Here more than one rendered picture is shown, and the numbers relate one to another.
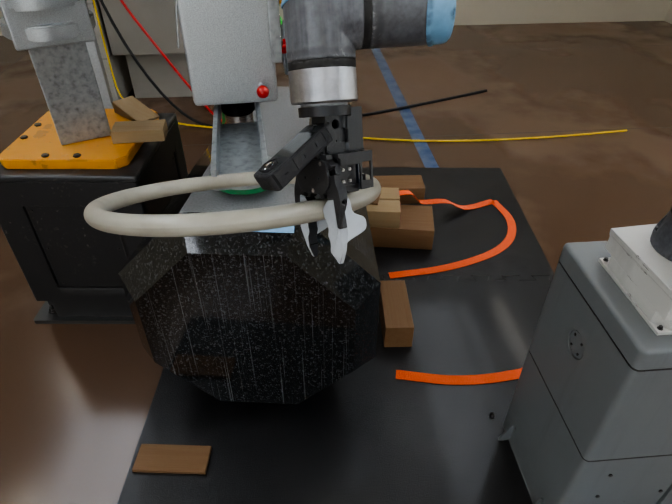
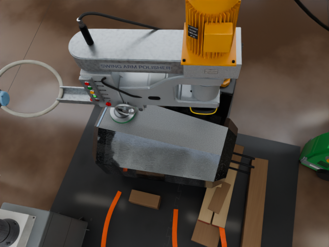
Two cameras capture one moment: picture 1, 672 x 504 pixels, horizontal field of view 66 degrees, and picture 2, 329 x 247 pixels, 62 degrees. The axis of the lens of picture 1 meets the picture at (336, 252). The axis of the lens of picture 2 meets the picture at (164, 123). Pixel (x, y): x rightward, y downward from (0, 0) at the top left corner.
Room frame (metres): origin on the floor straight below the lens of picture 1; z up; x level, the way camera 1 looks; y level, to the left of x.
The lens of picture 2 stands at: (2.20, -0.61, 2.90)
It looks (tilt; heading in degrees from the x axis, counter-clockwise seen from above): 64 degrees down; 116
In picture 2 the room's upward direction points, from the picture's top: 12 degrees counter-clockwise
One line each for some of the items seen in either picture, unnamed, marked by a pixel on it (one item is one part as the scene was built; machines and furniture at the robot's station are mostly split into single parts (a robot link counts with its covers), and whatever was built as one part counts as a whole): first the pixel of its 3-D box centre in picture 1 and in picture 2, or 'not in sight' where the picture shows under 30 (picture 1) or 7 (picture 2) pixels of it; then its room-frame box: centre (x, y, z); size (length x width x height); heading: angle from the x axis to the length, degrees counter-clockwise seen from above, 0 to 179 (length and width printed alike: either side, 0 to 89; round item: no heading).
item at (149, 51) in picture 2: not in sight; (153, 53); (1.76, 0.34, 1.65); 0.96 x 0.25 x 0.17; 10
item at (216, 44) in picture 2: not in sight; (211, 17); (2.07, 0.38, 1.94); 0.31 x 0.28 x 0.40; 100
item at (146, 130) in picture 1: (139, 131); not in sight; (1.93, 0.78, 0.81); 0.20 x 0.10 x 0.05; 98
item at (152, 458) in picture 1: (172, 458); not in sight; (0.98, 0.57, 0.02); 0.25 x 0.10 x 0.01; 88
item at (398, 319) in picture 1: (394, 312); (145, 199); (1.65, -0.26, 0.07); 0.30 x 0.12 x 0.12; 2
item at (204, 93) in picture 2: not in sight; (205, 81); (2.06, 0.39, 1.38); 0.19 x 0.19 x 0.20
